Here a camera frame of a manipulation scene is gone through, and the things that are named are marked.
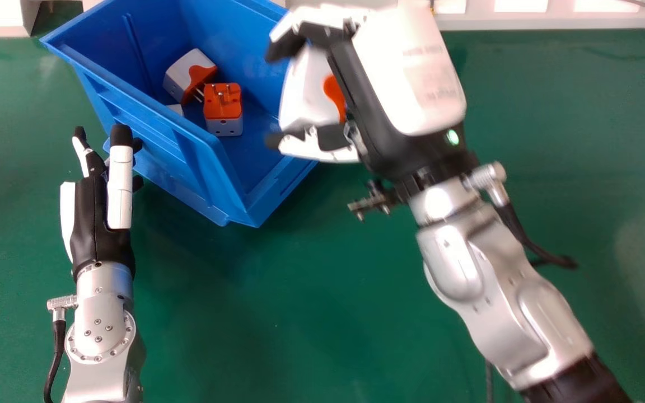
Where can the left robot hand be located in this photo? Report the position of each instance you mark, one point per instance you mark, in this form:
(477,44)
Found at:
(94,224)

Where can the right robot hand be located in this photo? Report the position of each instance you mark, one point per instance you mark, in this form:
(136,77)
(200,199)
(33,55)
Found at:
(406,84)

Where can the white-and-orange plug adapter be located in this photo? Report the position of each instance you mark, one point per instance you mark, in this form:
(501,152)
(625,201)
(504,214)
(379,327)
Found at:
(314,95)
(188,79)
(223,109)

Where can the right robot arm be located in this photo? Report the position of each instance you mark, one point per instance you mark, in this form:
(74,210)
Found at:
(496,291)

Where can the blue plastic bin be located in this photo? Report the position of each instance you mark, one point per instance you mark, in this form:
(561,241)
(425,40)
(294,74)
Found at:
(177,101)

